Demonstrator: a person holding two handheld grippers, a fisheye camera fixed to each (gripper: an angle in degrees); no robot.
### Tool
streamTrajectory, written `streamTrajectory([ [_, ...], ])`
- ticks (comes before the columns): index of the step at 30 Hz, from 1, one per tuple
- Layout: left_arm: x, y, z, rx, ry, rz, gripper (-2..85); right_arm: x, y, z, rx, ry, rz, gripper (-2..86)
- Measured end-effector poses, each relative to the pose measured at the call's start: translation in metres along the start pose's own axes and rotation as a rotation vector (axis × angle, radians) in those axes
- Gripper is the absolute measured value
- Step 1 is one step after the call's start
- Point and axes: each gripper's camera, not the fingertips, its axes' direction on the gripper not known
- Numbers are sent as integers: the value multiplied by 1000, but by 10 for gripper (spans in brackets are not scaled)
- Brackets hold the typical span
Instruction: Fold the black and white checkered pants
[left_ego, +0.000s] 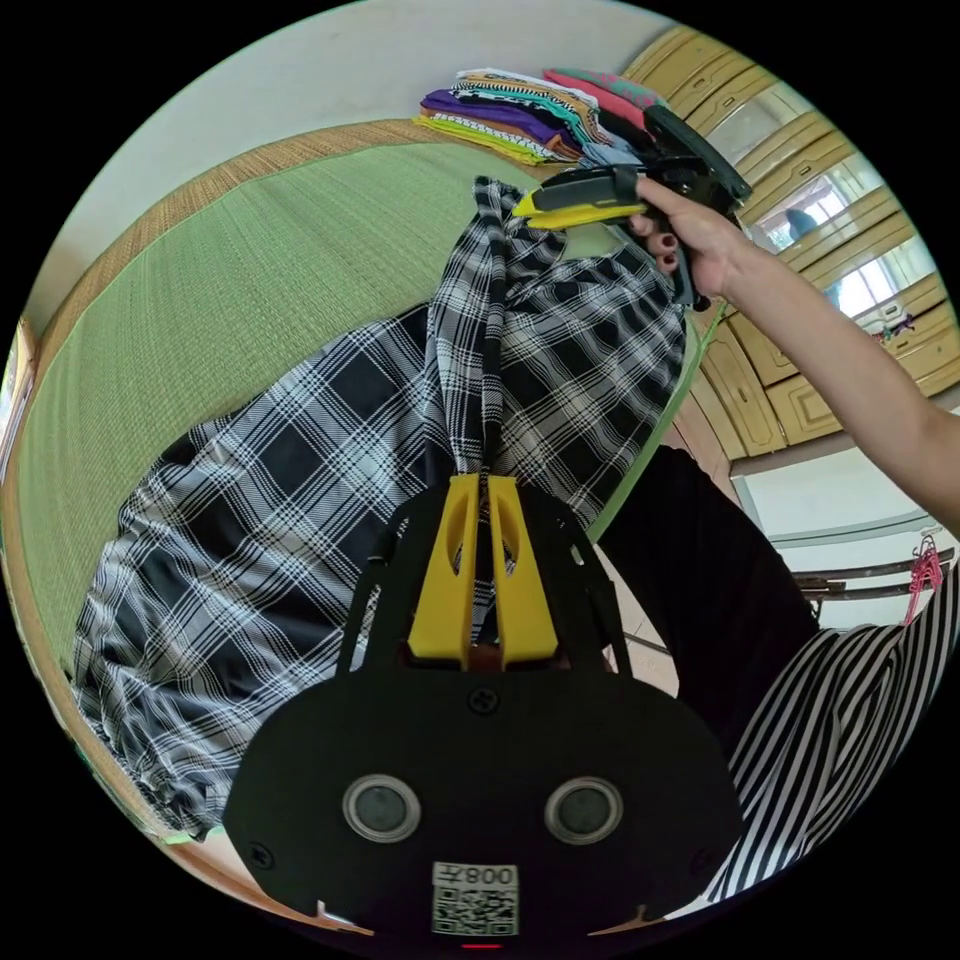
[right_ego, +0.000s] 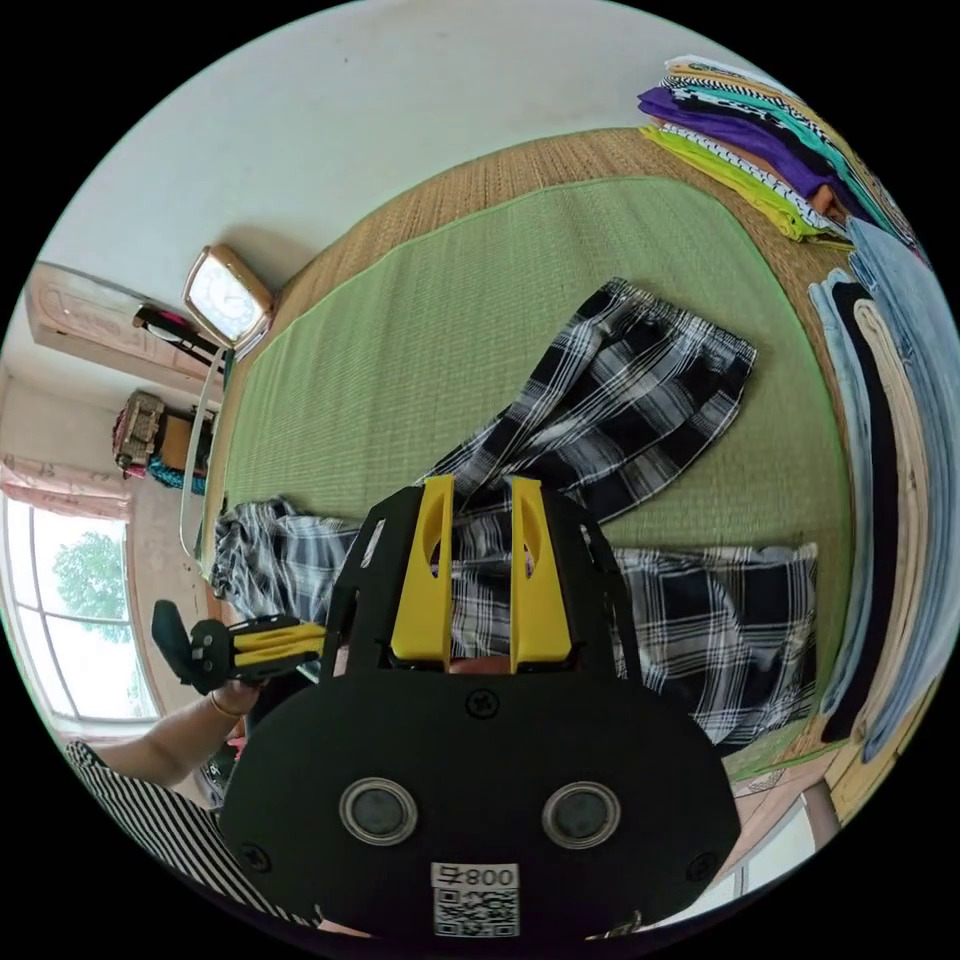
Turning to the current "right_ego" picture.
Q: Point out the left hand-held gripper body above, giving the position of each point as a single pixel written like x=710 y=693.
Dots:
x=214 y=652

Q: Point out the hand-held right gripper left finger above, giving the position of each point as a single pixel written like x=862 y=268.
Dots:
x=424 y=592

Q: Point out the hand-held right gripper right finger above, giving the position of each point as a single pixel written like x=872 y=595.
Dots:
x=538 y=600

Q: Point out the black and white checkered pants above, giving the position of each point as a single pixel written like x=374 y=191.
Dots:
x=622 y=397

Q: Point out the person's left forearm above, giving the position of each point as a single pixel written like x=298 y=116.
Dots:
x=161 y=742

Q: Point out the person's left hand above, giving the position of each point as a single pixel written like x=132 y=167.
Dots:
x=234 y=699

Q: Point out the window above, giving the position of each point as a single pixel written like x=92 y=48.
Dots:
x=75 y=600

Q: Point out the white bent tube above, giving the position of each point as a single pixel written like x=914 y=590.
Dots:
x=196 y=442

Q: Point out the shelf with bags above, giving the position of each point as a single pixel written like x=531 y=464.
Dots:
x=154 y=442

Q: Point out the pink curtain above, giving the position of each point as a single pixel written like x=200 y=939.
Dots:
x=60 y=480

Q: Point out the bed with green woven mat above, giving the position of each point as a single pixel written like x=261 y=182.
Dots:
x=412 y=337

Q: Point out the rose gold clock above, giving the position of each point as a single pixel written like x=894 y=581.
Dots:
x=225 y=300

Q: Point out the pink cupboard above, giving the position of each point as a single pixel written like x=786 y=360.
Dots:
x=97 y=315

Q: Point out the pale blue pile of clothes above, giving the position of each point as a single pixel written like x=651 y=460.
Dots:
x=892 y=465

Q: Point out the colourful pile of clothes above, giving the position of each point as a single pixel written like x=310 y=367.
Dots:
x=742 y=142

